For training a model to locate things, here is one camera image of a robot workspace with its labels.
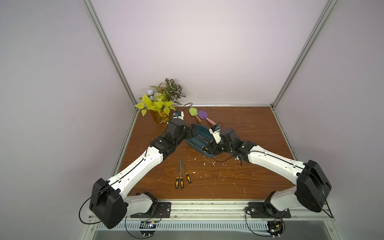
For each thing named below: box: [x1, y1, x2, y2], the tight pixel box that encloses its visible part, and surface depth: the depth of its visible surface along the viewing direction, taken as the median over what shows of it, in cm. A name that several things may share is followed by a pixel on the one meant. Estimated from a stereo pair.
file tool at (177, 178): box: [175, 159, 180, 189], surface depth 83 cm
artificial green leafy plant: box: [134, 78, 186, 117], surface depth 96 cm
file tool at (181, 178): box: [179, 159, 184, 189], surface depth 83 cm
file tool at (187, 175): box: [181, 159, 192, 184], surface depth 85 cm
